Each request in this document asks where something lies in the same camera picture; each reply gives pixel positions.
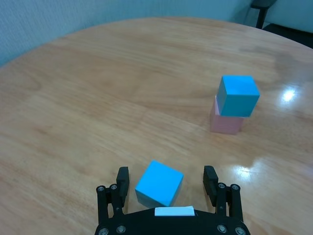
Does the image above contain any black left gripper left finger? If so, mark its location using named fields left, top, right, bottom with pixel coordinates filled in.
left=96, top=166, right=130, bottom=222

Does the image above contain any pink wooden cube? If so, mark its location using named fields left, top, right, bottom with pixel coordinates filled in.
left=209, top=95, right=244, bottom=136

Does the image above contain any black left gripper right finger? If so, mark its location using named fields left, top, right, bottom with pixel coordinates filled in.
left=202, top=165, right=244, bottom=220

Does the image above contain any blue wooden cube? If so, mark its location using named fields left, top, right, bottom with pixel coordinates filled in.
left=134, top=160, right=185, bottom=207
left=216, top=75, right=261, bottom=118

